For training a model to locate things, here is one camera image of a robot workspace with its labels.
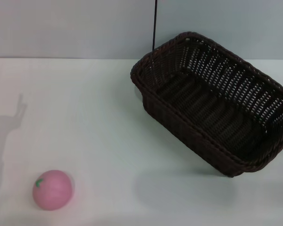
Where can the pink toy peach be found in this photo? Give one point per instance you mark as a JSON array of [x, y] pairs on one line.
[[54, 190]]

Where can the dark brown woven basket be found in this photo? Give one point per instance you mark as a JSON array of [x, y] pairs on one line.
[[202, 110]]

